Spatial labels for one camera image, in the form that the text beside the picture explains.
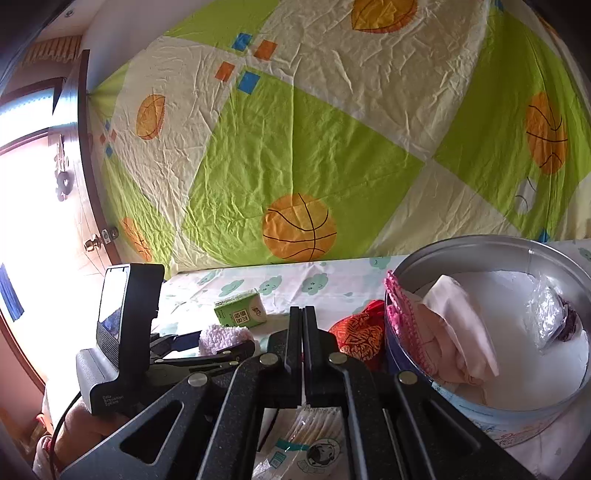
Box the person's left forearm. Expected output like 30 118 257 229
32 406 132 480

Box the basketball print sheet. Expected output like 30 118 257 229
88 0 591 278

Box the cloud print tablecloth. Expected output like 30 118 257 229
152 240 591 480

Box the dark purple item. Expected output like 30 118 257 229
526 272 583 354

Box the red embroidered pouch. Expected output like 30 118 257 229
329 300 389 370

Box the black cable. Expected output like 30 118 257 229
48 390 84 476

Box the pink crochet piece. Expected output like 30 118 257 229
385 270 437 377

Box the pale pink cloth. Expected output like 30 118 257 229
422 274 500 386

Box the round blue cookie tin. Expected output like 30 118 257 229
384 234 591 449

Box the pink fluffy sock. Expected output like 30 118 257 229
198 323 250 356

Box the green packet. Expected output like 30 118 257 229
213 289 267 329

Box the dark door hook ornament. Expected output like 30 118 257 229
53 141 75 204

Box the white wipes packet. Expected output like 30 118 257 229
253 406 354 480

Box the orange striped valance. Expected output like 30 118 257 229
23 37 84 65

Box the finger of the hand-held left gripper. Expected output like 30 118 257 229
152 340 257 376
150 330 204 356

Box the blue hanging cloth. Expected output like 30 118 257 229
0 263 24 321

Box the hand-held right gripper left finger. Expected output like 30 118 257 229
60 305 303 480

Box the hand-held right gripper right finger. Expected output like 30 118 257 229
302 305 536 480

